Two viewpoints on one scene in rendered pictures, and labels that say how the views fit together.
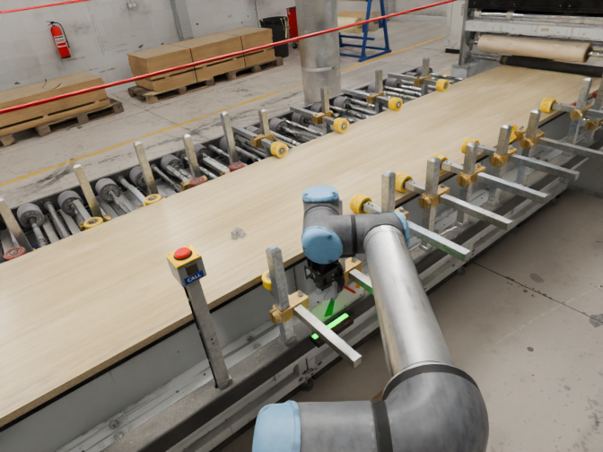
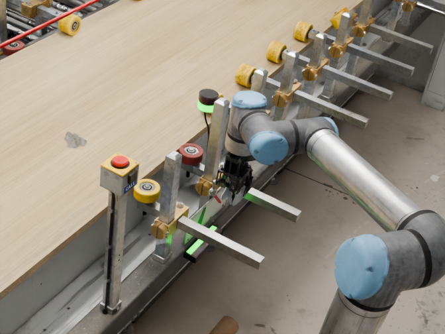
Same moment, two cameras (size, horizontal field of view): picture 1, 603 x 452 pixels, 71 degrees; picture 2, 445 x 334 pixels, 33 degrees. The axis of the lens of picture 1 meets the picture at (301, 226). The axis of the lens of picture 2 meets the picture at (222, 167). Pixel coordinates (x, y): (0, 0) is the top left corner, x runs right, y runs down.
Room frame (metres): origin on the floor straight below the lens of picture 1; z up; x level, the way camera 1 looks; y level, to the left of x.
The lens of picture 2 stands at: (-0.54, 0.85, 2.37)
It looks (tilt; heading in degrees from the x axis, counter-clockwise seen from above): 37 degrees down; 329
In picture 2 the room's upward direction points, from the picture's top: 10 degrees clockwise
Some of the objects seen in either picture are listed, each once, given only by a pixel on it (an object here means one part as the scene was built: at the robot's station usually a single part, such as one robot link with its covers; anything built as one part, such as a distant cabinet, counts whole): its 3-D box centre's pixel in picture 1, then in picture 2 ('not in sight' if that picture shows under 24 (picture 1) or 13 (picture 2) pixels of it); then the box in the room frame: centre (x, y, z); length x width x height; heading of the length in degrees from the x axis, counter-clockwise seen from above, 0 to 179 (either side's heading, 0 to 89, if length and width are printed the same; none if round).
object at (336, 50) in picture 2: (502, 157); (340, 46); (1.73, -0.96, 0.95); 0.14 x 0.06 x 0.05; 124
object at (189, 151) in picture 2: not in sight; (189, 162); (1.26, -0.09, 0.85); 0.08 x 0.08 x 0.11
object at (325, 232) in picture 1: (326, 234); (267, 138); (0.79, -0.05, 1.29); 0.12 x 0.12 x 0.09; 84
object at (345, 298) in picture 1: (338, 301); (206, 213); (1.12, -0.10, 0.75); 0.26 x 0.01 x 0.10; 124
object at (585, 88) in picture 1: (575, 122); (397, 4); (2.14, -1.56, 0.89); 0.04 x 0.04 x 0.48; 34
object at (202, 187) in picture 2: (343, 272); (212, 179); (1.17, -0.13, 0.85); 0.14 x 0.06 x 0.05; 124
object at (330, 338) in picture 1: (310, 321); (198, 232); (0.96, 0.01, 0.84); 0.44 x 0.03 x 0.04; 34
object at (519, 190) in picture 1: (486, 178); (332, 72); (1.55, -0.80, 0.95); 0.50 x 0.04 x 0.04; 34
